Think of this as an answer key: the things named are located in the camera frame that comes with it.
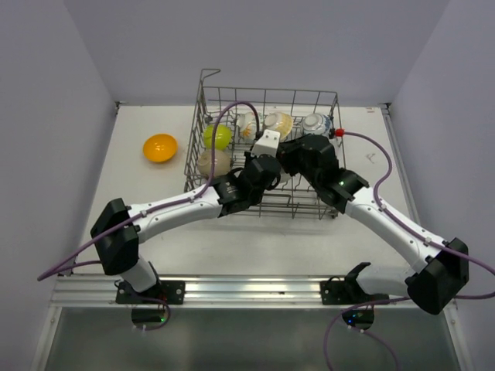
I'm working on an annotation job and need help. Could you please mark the orange ribbed bowl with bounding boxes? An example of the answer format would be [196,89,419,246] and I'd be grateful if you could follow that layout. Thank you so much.
[142,134,178,163]

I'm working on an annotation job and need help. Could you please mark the white ribbed bowl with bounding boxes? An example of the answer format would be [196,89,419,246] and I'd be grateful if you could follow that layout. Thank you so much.
[278,172,292,185]

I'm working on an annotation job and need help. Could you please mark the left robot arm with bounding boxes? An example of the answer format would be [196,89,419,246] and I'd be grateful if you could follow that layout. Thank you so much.
[90,155,282,304]

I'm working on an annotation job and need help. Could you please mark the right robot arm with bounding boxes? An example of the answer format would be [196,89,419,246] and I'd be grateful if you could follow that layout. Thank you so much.
[276,134,469,315]

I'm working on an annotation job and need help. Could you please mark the white blue patterned bowl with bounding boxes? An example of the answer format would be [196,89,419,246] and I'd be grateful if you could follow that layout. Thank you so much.
[302,113,333,137]

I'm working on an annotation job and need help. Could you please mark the beige bowl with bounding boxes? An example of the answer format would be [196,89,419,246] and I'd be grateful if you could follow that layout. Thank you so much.
[196,149,231,178]

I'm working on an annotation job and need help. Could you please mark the white yellow dotted bowl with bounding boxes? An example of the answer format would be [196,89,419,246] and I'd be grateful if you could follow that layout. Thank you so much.
[264,111,294,141]

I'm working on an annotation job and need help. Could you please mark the white floral leaf bowl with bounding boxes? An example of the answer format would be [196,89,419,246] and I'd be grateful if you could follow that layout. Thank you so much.
[236,112,258,142]

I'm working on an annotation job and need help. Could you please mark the lime green bowl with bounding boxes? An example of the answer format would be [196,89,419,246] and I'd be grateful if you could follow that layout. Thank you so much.
[203,124,233,151]

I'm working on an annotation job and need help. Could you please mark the grey wire dish rack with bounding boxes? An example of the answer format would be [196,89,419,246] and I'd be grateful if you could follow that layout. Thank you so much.
[184,69,349,218]

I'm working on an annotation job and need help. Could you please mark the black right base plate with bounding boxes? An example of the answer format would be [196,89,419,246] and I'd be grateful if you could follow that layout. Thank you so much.
[319,276,390,305]

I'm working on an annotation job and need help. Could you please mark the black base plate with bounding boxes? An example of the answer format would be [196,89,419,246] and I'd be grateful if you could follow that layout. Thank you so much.
[114,280,186,305]
[319,276,390,305]

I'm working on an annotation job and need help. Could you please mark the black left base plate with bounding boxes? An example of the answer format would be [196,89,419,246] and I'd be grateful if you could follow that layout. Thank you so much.
[114,280,186,305]

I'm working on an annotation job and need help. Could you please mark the aluminium mounting rail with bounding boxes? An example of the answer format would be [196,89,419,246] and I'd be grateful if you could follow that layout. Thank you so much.
[52,272,453,310]

